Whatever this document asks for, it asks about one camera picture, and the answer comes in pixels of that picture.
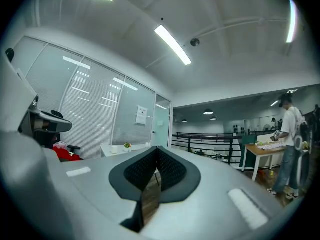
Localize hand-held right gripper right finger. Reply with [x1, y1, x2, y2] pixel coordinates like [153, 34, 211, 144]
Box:
[138, 145, 305, 240]

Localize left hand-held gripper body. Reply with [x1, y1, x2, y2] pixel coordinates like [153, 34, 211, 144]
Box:
[0, 55, 39, 134]

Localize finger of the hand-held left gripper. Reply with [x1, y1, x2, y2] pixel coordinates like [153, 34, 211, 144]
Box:
[28, 108, 74, 135]

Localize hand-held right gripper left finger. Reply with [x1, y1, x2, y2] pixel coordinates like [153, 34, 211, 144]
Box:
[0, 131, 159, 240]

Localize black office chair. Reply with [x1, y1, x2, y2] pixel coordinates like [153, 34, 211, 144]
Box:
[33, 110, 82, 163]

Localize red cloth on chair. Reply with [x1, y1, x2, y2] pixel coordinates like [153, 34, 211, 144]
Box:
[52, 146, 81, 162]

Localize black metal railing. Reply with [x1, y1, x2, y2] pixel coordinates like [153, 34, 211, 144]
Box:
[171, 132, 244, 165]

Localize green partition panel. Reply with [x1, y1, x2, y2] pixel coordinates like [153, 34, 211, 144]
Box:
[239, 134, 259, 169]

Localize wooden table with white legs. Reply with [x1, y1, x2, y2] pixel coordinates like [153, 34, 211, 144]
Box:
[241, 141, 288, 182]

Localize white paper notice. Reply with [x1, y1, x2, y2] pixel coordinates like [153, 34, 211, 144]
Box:
[135, 105, 149, 127]

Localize frosted glass door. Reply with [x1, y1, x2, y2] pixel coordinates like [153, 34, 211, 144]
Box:
[150, 93, 172, 148]

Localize white patterned mat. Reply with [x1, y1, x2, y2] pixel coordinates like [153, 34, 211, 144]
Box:
[257, 142, 286, 151]

